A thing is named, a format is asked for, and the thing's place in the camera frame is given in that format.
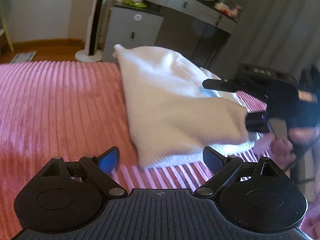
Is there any white knit garment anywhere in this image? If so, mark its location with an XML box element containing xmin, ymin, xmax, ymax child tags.
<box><xmin>113</xmin><ymin>45</ymin><xmax>259</xmax><ymax>167</ymax></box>

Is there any green tray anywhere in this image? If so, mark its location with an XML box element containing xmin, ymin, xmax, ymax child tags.
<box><xmin>123</xmin><ymin>0</ymin><xmax>148</xmax><ymax>8</ymax></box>

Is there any white tower fan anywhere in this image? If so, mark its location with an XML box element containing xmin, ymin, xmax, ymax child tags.
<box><xmin>75</xmin><ymin>0</ymin><xmax>104</xmax><ymax>63</ymax></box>

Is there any right hand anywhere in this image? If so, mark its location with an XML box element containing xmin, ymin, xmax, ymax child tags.
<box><xmin>253</xmin><ymin>127</ymin><xmax>319</xmax><ymax>170</ymax></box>

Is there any white wooden side shelf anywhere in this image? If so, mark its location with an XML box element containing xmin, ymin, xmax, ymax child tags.
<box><xmin>1</xmin><ymin>3</ymin><xmax>14</xmax><ymax>52</ymax></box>

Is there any bathroom scale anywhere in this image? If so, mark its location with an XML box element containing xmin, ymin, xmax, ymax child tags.
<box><xmin>10</xmin><ymin>51</ymin><xmax>36</xmax><ymax>63</ymax></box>

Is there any pink ribbed bedspread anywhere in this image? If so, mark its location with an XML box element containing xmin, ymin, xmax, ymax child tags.
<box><xmin>1</xmin><ymin>62</ymin><xmax>264</xmax><ymax>239</ymax></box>

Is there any grey drawer cabinet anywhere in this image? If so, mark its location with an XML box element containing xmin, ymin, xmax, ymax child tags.
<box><xmin>102</xmin><ymin>1</ymin><xmax>164</xmax><ymax>62</ymax></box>

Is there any grey vanity desk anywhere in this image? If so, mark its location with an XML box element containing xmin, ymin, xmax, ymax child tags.
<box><xmin>146</xmin><ymin>0</ymin><xmax>237</xmax><ymax>34</ymax></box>

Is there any grey curtain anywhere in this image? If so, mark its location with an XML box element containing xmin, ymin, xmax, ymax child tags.
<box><xmin>209</xmin><ymin>0</ymin><xmax>319</xmax><ymax>78</ymax></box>

